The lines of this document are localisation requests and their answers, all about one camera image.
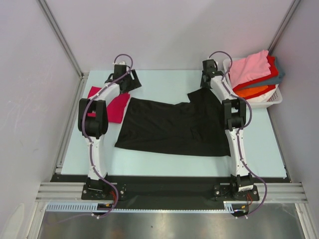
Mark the white plastic basket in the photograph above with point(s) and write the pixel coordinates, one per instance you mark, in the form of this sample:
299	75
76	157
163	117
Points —
272	97

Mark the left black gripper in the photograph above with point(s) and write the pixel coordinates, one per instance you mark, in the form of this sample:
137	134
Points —
135	83

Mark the red t-shirt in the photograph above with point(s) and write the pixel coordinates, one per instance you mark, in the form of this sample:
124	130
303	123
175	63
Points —
254	72

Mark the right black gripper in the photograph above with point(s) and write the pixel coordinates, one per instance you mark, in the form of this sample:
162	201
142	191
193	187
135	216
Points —
206	81

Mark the pink t-shirt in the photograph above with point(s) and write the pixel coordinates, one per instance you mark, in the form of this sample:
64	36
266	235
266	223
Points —
252	67

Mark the left aluminium frame post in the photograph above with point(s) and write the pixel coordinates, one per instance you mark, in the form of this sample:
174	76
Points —
44	6

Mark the orange t-shirt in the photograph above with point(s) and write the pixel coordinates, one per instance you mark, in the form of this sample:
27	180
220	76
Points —
253	92

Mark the magenta t-shirt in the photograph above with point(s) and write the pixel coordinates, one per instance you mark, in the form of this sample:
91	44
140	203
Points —
115	104

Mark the aluminium frame post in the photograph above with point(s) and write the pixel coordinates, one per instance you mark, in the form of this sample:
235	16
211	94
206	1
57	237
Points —
284	24
44	6

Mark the black t-shirt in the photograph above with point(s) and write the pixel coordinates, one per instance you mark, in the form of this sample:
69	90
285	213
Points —
191	128

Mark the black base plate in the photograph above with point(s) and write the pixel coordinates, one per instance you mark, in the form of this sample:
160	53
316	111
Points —
166	193

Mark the grey-blue t-shirt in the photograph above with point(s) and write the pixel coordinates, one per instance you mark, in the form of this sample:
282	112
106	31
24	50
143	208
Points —
276	75

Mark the right aluminium frame post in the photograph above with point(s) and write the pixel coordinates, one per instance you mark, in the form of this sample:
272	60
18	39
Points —
284	24

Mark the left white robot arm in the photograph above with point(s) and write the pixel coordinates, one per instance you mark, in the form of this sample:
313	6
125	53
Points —
94	132

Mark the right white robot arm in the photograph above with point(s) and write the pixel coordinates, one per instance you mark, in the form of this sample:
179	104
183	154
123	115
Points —
233	120

